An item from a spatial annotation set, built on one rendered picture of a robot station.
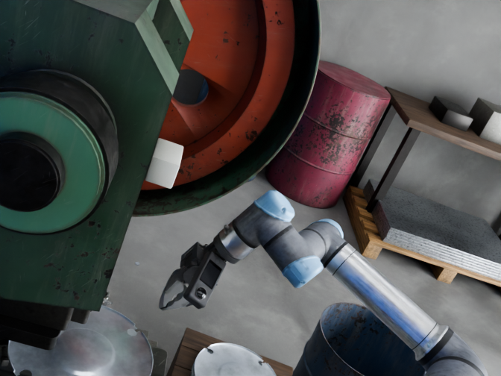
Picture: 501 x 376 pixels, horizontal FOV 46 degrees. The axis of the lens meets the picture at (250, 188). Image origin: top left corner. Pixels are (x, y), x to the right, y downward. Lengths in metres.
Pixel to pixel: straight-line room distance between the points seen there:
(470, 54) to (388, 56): 0.60
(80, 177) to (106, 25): 0.19
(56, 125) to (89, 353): 0.69
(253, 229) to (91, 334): 0.41
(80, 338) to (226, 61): 0.67
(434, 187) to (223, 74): 3.80
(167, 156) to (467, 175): 4.33
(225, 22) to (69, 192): 0.70
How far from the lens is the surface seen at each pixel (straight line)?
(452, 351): 1.25
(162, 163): 0.81
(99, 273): 0.91
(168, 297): 1.28
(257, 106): 1.32
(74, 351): 1.27
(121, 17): 0.75
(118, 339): 1.33
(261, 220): 1.16
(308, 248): 1.18
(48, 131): 0.68
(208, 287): 1.20
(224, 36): 1.31
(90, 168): 0.69
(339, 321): 2.42
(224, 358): 1.99
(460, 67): 4.67
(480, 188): 5.13
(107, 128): 0.71
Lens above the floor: 1.68
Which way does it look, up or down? 25 degrees down
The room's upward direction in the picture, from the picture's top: 23 degrees clockwise
